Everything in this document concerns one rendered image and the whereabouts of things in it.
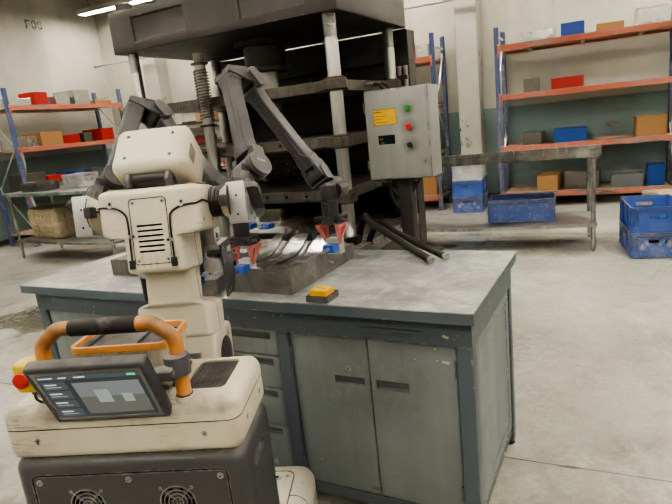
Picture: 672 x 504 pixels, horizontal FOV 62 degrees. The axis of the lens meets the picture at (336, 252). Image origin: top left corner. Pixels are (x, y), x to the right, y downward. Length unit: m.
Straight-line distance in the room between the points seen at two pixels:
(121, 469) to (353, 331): 0.80
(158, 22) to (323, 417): 2.05
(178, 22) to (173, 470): 2.19
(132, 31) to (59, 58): 8.02
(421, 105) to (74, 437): 1.84
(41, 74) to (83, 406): 9.75
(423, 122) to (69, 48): 9.38
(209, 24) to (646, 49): 6.40
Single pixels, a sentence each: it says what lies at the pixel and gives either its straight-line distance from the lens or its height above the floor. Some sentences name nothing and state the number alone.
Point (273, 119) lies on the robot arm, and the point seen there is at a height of 1.38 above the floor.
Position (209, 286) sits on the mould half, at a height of 0.83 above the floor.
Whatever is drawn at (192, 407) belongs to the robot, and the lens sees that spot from 1.27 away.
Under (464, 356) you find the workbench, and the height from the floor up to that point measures 0.65.
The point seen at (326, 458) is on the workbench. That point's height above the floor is 0.19.
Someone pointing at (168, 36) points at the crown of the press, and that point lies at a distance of 3.03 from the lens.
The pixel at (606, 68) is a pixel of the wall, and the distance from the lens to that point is 8.32.
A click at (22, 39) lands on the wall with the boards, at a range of 10.81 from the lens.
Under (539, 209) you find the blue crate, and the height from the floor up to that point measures 0.37.
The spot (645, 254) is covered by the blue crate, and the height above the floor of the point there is 0.04.
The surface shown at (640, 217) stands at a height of 0.35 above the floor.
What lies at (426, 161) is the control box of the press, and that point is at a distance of 2.52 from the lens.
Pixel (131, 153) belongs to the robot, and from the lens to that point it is 1.61.
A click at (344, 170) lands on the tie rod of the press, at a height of 1.14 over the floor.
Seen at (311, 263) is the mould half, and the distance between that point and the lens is 2.00.
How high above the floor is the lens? 1.36
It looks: 13 degrees down
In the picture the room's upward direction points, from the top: 6 degrees counter-clockwise
